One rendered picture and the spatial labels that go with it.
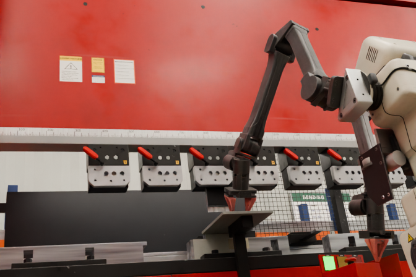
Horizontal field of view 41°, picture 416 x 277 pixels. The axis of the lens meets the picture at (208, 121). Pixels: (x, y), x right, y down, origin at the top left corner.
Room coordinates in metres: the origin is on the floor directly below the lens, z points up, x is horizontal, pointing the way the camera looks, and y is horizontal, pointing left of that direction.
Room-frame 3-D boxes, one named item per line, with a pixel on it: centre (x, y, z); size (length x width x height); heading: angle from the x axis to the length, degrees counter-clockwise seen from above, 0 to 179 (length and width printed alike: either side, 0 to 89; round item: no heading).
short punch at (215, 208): (2.08, -0.01, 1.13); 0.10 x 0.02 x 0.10; 109
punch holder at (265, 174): (2.13, -0.17, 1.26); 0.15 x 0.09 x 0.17; 109
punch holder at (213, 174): (2.07, 0.02, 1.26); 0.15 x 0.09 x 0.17; 109
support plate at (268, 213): (1.94, -0.06, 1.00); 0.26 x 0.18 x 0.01; 19
